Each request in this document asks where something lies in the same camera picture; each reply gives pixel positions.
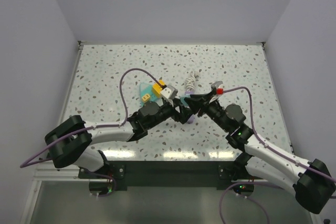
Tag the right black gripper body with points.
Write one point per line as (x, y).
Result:
(213, 112)

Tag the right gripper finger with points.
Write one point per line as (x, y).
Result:
(197, 103)
(206, 98)

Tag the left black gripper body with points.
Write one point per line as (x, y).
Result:
(166, 110)

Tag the teal small plug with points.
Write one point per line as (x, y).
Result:
(182, 99)

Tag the yellow small plug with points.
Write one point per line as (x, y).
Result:
(145, 98)

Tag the teal triangular socket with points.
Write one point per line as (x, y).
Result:
(150, 92)

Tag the yellow cube socket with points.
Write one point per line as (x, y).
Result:
(158, 87)

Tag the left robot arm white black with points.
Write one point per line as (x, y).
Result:
(68, 144)

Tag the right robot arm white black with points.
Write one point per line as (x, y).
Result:
(309, 181)

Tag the purple power strip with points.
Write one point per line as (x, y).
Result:
(192, 117)

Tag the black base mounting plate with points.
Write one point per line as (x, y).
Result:
(216, 174)

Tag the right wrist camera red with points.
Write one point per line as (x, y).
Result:
(217, 90)

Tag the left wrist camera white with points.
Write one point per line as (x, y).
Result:
(169, 93)

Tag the aluminium frame rail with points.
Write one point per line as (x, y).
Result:
(47, 172)

